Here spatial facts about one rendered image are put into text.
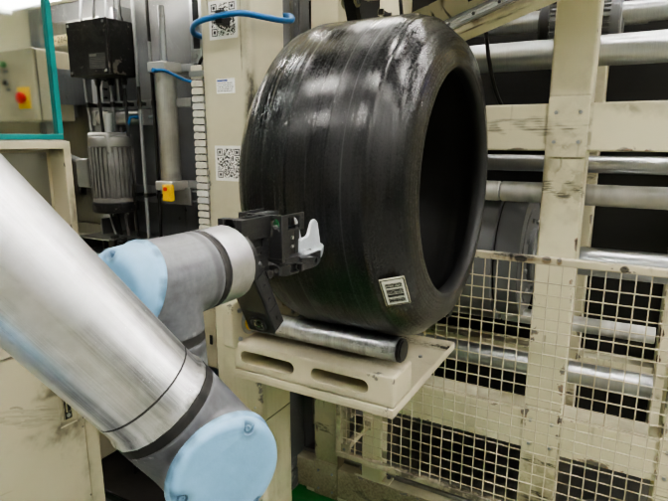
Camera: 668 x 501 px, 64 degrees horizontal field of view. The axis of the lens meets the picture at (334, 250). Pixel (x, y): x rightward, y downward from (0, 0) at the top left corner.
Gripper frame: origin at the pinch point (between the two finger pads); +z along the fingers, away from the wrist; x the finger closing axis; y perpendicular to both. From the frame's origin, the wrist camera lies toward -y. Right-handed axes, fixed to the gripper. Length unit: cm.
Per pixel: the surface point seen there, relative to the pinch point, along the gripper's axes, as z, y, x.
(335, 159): 0.4, 13.8, -3.1
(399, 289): 6.4, -6.1, -11.4
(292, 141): 0.9, 16.3, 4.7
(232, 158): 21.2, 12.6, 33.9
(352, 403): 11.9, -30.6, -0.8
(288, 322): 14.7, -18.8, 15.1
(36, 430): -10, -44, 63
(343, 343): 14.0, -20.3, 2.4
